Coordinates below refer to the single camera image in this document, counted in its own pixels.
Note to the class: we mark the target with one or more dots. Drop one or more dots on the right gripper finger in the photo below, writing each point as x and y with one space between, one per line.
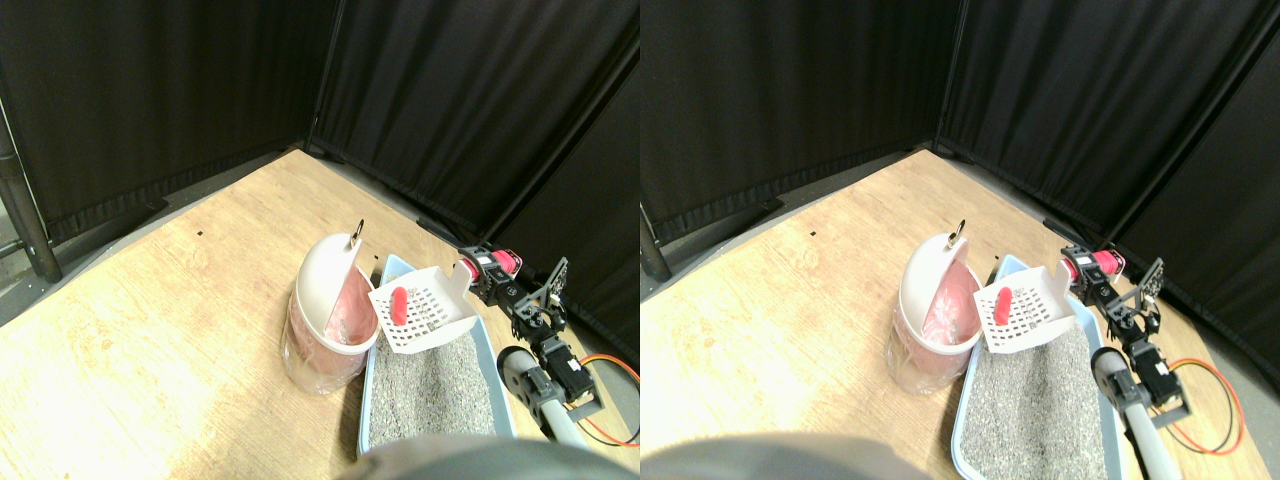
482 272
1082 272

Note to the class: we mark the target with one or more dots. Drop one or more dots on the red lump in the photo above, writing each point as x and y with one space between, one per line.
399 306
1003 305

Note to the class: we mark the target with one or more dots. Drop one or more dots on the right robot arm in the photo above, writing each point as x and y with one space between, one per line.
545 385
1140 390

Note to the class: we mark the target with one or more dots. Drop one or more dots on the blue litter tray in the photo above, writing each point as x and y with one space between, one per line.
430 390
1020 410

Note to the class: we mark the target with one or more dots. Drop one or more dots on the grey stand pole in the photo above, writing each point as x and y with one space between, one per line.
25 200
652 250

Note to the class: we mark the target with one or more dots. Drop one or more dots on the white bin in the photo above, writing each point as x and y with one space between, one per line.
320 290
920 290

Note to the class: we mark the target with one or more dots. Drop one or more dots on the black bracket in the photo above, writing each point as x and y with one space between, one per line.
545 295
1142 297

